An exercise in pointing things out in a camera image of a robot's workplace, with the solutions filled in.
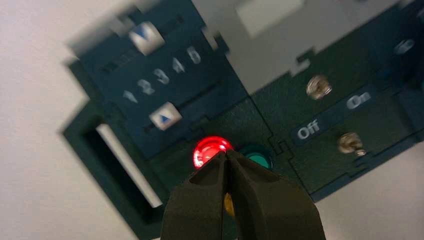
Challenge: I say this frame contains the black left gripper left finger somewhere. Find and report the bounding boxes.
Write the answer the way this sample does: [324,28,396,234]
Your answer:
[160,151,229,240]

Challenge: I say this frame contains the yellow round push button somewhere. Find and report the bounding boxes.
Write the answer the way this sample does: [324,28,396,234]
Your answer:
[223,193,236,218]

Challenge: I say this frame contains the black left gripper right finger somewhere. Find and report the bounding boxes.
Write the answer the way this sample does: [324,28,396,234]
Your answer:
[227,149,328,240]

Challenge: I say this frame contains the modular grey green control box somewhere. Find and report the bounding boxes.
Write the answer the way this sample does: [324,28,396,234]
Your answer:
[62,0,424,240]

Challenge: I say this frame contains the green round push button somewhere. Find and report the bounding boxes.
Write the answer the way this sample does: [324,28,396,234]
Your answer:
[238,144,275,171]

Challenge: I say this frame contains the metal toggle switch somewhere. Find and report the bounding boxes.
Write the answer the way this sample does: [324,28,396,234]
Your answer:
[306,74,333,101]
[336,131,367,158]

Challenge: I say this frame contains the dark green box handle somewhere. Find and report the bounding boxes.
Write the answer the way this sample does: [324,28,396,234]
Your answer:
[62,100,170,240]

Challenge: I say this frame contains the red round push button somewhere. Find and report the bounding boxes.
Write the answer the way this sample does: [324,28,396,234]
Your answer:
[192,135,234,170]

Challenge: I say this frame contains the white slider knob blue arrow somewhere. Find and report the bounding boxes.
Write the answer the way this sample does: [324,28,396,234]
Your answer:
[148,101,183,131]
[128,21,166,57]

